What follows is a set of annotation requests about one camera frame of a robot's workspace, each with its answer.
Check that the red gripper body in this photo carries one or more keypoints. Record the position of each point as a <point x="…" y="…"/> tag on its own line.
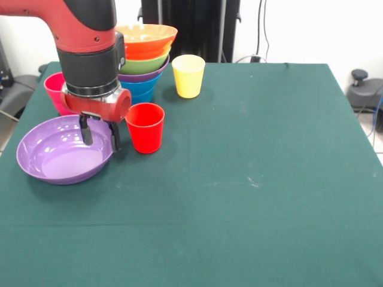
<point x="98" y="107"/>

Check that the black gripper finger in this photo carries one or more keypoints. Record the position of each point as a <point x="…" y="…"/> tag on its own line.
<point x="116" y="137"/>
<point x="86" y="131"/>

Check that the red plastic cup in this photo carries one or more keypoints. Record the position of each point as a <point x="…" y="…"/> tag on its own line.
<point x="146" y="134"/>

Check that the purple plastic bowl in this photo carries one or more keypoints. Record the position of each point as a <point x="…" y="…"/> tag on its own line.
<point x="143" y="77"/>
<point x="60" y="161"/>

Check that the large blue plastic bowl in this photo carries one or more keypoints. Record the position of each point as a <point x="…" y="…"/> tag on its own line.
<point x="143" y="85"/>

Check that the green plastic bowl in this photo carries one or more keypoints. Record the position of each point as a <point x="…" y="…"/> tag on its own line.
<point x="143" y="65"/>

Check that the orange plastic bowl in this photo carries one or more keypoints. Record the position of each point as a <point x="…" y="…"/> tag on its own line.
<point x="146" y="45"/>

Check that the yellow plastic cup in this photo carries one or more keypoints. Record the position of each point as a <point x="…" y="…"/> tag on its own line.
<point x="188" y="83"/>

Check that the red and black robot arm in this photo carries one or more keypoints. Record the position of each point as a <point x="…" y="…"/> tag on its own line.
<point x="83" y="45"/>

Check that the small teal plastic bowl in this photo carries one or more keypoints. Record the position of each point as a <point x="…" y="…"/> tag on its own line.
<point x="143" y="97"/>

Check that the pink plastic cup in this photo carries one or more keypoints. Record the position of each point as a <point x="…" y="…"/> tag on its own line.
<point x="54" y="89"/>

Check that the grey equipment base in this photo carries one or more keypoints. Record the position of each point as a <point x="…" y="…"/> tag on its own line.
<point x="18" y="89"/>

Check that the dark green tablecloth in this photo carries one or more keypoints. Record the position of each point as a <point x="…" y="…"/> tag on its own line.
<point x="209" y="194"/>

